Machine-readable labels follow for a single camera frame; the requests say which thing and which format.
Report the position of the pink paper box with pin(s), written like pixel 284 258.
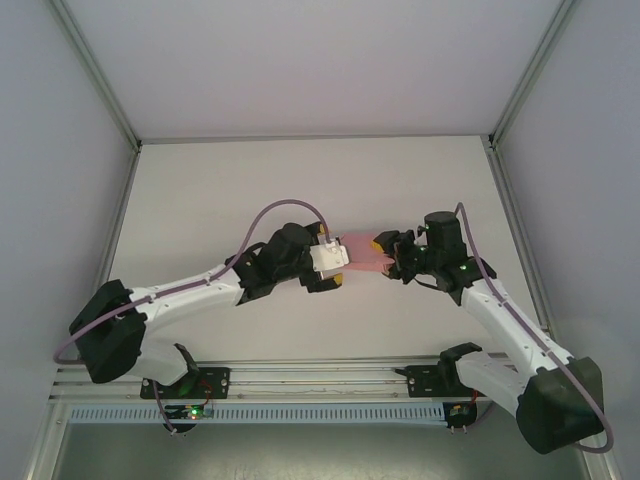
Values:
pixel 362 252

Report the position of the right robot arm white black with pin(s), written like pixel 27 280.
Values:
pixel 500 315

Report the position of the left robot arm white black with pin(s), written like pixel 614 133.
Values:
pixel 190 295

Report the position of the small circuit board green light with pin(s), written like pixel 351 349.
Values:
pixel 192 412

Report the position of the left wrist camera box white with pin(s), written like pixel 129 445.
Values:
pixel 330 257

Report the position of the aluminium table side rail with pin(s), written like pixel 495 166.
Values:
pixel 117 235
pixel 515 225

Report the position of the aluminium mounting rail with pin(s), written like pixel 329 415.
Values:
pixel 320 380

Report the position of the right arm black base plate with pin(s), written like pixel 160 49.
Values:
pixel 420 382

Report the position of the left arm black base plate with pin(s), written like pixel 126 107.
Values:
pixel 215 382

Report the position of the aluminium frame post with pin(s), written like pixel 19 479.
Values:
pixel 95 70
pixel 532 70

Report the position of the aluminium frame leg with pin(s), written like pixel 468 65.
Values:
pixel 45 445
pixel 607 465

